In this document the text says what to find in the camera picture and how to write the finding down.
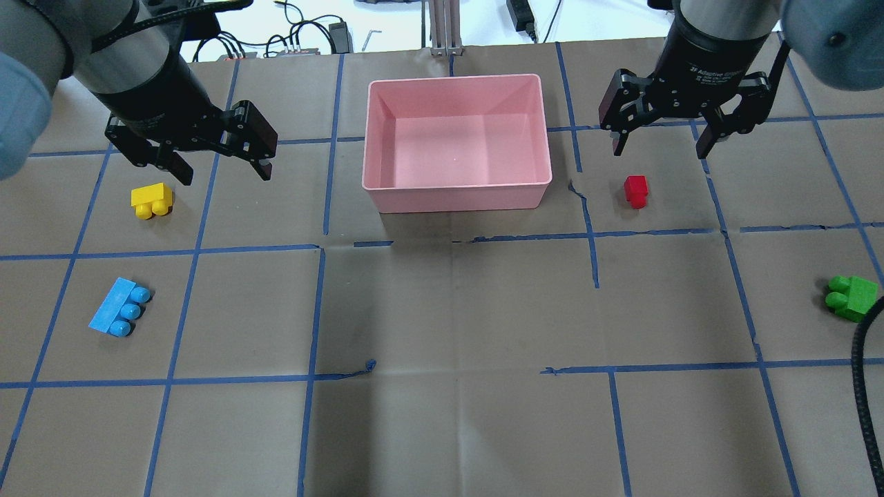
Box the black power adapter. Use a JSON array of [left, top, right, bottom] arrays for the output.
[[328, 20, 353, 54]]

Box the red toy block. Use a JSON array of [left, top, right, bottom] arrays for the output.
[[623, 174, 649, 210]]

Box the black corrugated cable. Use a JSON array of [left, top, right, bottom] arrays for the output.
[[851, 295, 884, 492]]

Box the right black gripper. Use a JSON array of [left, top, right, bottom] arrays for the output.
[[599, 18, 773, 159]]

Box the pink plastic box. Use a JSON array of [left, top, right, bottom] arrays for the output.
[[362, 75, 553, 214]]

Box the yellow toy block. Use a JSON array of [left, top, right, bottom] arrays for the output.
[[130, 182, 174, 220]]

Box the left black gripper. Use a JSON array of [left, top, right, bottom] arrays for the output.
[[104, 59, 278, 186]]

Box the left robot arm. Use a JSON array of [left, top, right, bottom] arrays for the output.
[[1, 1, 278, 186]]

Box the aluminium frame post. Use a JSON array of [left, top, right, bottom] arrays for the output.
[[428, 0, 463, 57]]

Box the blue toy block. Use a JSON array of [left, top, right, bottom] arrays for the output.
[[88, 277, 152, 338]]

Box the green toy block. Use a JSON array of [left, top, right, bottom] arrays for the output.
[[825, 275, 878, 323]]

